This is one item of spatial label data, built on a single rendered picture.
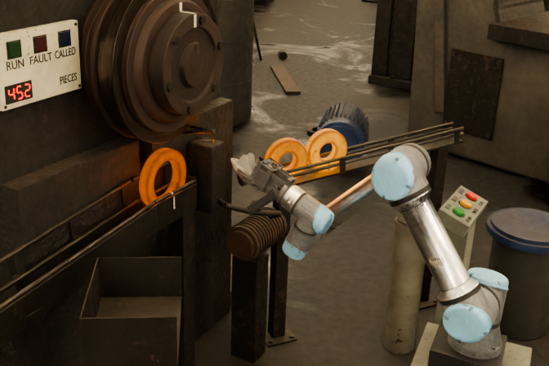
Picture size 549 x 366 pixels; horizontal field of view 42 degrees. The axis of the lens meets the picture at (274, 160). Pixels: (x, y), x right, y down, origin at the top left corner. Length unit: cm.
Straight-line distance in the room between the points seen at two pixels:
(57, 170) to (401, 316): 134
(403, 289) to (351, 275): 62
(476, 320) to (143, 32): 112
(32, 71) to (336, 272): 179
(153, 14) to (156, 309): 75
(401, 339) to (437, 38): 232
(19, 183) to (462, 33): 316
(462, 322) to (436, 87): 280
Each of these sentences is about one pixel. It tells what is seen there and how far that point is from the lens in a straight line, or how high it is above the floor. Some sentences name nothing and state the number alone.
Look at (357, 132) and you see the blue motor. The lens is 410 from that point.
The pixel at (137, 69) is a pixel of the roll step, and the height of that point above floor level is 113.
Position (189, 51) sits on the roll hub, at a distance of 194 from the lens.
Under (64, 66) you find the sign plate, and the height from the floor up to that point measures 113.
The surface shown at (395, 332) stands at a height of 9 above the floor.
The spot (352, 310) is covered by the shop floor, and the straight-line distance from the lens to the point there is 296.
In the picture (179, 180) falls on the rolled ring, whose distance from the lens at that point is 221.
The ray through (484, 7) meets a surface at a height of 96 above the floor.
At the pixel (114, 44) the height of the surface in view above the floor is 120.
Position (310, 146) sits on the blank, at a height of 75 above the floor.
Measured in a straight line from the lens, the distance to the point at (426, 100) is 468.
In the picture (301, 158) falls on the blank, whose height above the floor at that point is 71.
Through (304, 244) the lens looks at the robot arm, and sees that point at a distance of 211.
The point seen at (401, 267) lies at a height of 36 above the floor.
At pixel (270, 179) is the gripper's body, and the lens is 211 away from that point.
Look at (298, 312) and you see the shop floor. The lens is 291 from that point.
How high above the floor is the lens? 159
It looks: 21 degrees down
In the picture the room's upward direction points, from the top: 2 degrees clockwise
